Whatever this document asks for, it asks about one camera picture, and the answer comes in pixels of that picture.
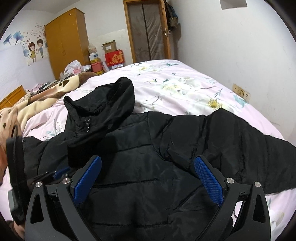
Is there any cartoon couple wall sticker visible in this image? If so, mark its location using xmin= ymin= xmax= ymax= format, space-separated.
xmin=22 ymin=37 xmax=49 ymax=66

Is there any brown dog print blanket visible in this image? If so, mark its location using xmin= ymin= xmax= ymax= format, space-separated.
xmin=1 ymin=72 xmax=97 ymax=180

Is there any black puffer jacket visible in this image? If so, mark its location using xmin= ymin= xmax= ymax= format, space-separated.
xmin=23 ymin=78 xmax=295 ymax=240

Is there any person left hand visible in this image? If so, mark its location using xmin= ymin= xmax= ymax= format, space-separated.
xmin=9 ymin=221 xmax=25 ymax=240

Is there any pink plastic bucket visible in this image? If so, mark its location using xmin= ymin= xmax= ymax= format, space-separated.
xmin=91 ymin=61 xmax=103 ymax=73

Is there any red gift box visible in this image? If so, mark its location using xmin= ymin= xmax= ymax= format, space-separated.
xmin=105 ymin=50 xmax=125 ymax=67

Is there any brown cardboard box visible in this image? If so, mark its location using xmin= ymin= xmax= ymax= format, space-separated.
xmin=102 ymin=40 xmax=117 ymax=54

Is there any pink floral duvet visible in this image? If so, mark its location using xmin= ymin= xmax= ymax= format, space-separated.
xmin=1 ymin=60 xmax=295 ymax=240

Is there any wall socket plate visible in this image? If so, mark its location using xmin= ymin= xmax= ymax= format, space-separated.
xmin=232 ymin=84 xmax=251 ymax=102

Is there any wooden headboard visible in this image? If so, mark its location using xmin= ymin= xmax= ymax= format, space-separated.
xmin=0 ymin=85 xmax=26 ymax=109

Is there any wooden door frame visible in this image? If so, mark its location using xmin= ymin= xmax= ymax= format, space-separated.
xmin=123 ymin=1 xmax=171 ymax=63

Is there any white plastic bag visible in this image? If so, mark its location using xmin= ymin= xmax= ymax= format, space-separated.
xmin=59 ymin=60 xmax=83 ymax=80

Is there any wooden wardrobe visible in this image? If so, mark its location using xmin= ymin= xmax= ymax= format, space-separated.
xmin=45 ymin=8 xmax=90 ymax=79

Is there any hanging bag on door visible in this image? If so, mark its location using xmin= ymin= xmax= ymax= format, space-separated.
xmin=164 ymin=0 xmax=179 ymax=30

